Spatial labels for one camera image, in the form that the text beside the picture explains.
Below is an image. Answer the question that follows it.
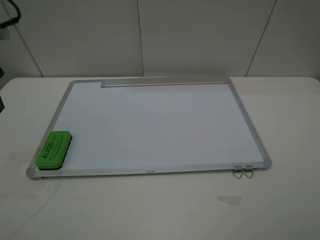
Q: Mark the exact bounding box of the green whiteboard eraser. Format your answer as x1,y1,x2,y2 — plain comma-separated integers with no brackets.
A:
35,131,73,171

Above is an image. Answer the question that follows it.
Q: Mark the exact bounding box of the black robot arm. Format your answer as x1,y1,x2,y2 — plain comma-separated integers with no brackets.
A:
0,28,10,41

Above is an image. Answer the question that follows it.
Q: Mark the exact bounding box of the white aluminium-framed whiteboard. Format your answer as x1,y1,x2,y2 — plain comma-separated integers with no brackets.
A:
26,76,272,180

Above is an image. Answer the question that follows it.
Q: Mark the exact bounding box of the left metal hanging clip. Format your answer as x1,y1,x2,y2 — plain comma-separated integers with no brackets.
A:
232,165,245,180

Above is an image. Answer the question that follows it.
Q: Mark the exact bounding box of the metal hanging clip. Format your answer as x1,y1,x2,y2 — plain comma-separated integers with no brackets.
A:
232,165,245,180
242,165,255,179

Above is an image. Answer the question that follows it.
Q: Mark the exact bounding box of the right metal hanging clip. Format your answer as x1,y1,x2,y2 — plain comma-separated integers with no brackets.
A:
242,165,255,179

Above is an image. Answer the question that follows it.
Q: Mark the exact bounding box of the clear tape piece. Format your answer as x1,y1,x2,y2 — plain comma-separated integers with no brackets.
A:
217,195,242,206

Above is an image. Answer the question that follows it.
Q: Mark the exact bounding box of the black cable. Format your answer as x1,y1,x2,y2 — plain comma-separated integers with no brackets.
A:
0,0,23,28

